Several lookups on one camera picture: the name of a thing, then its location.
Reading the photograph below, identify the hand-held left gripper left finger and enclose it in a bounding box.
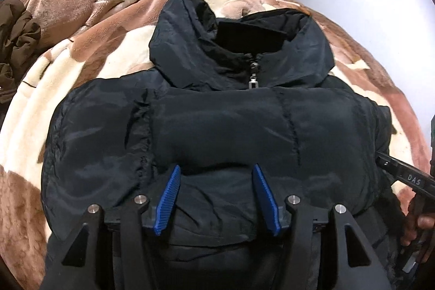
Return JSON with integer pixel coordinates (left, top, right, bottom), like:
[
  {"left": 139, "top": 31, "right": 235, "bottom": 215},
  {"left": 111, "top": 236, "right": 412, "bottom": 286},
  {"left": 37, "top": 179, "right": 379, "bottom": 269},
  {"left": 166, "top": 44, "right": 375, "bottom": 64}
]
[{"left": 43, "top": 165, "right": 182, "bottom": 290}]

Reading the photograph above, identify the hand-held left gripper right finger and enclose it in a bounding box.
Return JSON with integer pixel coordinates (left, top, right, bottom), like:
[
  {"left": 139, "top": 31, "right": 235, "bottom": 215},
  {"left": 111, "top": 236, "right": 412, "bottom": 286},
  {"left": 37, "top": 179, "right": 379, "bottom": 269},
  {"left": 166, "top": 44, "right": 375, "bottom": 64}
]
[{"left": 252, "top": 163, "right": 395, "bottom": 290}]

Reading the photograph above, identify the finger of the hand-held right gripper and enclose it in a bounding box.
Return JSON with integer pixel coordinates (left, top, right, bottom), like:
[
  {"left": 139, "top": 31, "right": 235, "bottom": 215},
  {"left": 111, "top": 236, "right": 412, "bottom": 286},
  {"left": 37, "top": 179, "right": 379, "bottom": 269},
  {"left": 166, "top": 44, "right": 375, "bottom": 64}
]
[{"left": 375, "top": 150, "right": 435, "bottom": 192}]

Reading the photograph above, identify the black puffer jacket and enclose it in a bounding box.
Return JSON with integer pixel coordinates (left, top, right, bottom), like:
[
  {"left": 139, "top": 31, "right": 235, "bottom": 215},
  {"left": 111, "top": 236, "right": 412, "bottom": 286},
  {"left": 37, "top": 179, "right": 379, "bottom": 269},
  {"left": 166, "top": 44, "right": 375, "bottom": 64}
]
[{"left": 41, "top": 0, "right": 408, "bottom": 290}]

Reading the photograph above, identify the person's right hand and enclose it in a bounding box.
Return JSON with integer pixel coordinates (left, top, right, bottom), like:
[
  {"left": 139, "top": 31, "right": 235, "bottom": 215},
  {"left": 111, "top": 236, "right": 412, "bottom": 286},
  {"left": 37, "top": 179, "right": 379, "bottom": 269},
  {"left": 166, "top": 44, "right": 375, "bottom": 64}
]
[{"left": 402, "top": 198, "right": 435, "bottom": 263}]

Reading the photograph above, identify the brown and cream printed blanket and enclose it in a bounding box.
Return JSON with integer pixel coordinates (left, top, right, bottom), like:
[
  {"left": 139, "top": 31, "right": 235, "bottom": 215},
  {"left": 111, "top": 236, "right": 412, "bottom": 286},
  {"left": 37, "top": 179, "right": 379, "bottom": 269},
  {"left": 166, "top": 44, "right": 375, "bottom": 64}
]
[{"left": 0, "top": 0, "right": 432, "bottom": 277}]

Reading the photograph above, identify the dark brown jacket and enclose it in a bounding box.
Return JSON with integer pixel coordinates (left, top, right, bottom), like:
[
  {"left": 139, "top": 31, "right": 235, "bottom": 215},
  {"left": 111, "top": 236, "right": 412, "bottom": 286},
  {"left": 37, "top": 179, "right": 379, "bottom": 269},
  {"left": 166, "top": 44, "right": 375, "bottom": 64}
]
[{"left": 0, "top": 0, "right": 42, "bottom": 104}]

